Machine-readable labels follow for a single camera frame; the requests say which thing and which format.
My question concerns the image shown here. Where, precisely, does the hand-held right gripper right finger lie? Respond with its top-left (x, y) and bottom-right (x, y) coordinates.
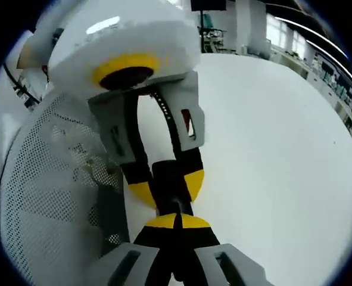
top-left (175, 213), bottom-right (274, 286)

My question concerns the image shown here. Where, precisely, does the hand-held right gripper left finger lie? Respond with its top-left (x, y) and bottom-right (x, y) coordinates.
top-left (87, 213), bottom-right (180, 286)

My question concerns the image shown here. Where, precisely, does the black remote control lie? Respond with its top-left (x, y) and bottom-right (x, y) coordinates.
top-left (151, 160), bottom-right (195, 216)

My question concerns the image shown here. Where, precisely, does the white perforated chair back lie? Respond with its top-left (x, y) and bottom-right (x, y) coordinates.
top-left (0, 91), bottom-right (132, 286)

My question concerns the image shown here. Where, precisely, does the monitor stand cart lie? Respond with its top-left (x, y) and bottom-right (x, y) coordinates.
top-left (197, 11), bottom-right (229, 55)

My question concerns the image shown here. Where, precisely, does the black monitor screen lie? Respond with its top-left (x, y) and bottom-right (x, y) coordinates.
top-left (190, 0), bottom-right (225, 13)

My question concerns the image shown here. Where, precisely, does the long white counter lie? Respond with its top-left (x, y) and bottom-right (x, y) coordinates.
top-left (270, 44), bottom-right (352, 150)

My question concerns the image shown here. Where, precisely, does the black cable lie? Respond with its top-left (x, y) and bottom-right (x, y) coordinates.
top-left (2, 61), bottom-right (42, 105)

